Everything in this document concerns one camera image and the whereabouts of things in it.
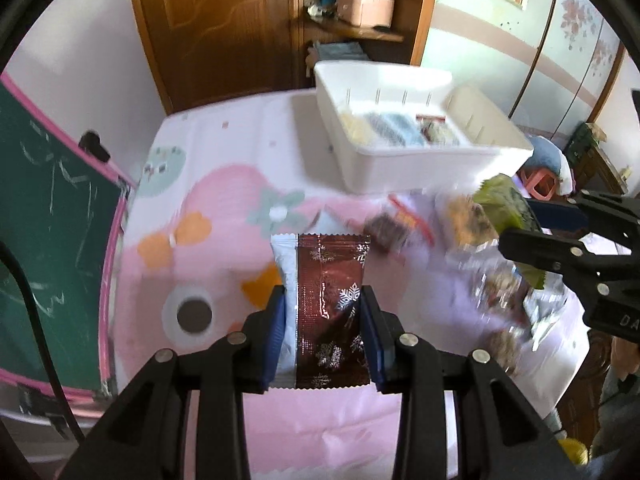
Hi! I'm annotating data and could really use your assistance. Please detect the green chalkboard pink frame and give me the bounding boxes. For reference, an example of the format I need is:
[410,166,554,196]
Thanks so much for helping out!
[1,76,128,401]

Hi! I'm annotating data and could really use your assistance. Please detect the black cable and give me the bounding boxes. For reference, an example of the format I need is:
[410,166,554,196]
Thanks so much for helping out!
[0,242,87,443]

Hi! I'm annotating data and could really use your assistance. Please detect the wooden corner shelf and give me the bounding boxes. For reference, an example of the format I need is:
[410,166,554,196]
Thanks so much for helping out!
[290,0,435,88]

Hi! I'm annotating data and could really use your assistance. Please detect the orange snack pack on table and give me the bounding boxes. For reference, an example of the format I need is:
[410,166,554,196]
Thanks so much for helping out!
[435,193,498,252]

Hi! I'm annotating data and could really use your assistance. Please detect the folded towels stack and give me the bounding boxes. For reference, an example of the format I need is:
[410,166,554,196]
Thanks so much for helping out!
[305,41,370,77]

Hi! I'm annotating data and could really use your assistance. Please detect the pink cartoon tablecloth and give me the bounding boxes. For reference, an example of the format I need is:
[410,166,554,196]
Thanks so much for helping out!
[112,91,589,479]

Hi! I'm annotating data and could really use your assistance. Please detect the green snack packet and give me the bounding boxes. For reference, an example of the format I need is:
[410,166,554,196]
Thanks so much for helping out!
[472,173,547,291]

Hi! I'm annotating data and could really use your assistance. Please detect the pastel floral wardrobe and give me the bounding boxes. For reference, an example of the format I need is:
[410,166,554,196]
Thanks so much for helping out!
[422,0,620,144]

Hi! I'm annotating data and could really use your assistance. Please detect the white plastic storage bin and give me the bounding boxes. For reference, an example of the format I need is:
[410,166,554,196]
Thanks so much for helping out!
[314,61,534,194]

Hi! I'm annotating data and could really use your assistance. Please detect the silver foil snack packs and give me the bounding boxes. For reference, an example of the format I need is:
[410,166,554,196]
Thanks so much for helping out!
[447,242,569,376]

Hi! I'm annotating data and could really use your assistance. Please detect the dark red snowflake snack packet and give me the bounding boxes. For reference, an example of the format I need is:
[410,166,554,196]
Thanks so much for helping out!
[270,233,371,389]

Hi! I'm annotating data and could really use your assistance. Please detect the yellow biscuit pack in bin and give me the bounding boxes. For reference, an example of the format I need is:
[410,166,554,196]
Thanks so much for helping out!
[340,112,378,148]

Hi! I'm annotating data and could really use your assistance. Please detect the blue snack pack in bin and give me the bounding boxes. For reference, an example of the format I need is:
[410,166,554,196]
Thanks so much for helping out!
[366,113,425,148]

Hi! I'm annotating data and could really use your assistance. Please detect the brown wooden door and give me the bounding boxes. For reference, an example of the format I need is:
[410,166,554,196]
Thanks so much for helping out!
[131,0,296,114]

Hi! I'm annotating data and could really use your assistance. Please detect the pink plastic stool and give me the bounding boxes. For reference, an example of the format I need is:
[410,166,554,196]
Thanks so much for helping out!
[518,167,558,202]

